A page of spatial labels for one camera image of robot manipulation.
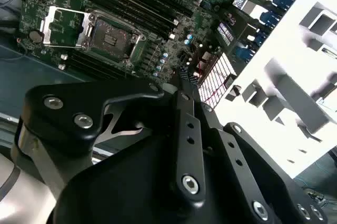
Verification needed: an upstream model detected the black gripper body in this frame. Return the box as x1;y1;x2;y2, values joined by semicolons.
56;134;250;224

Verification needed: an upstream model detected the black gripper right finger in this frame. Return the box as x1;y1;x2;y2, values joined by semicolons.
190;75;329;224

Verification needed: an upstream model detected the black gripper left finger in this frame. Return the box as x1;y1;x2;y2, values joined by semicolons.
20;67;208;205

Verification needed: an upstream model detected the metal socket cover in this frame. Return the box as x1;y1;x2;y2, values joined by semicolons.
41;6;93;48

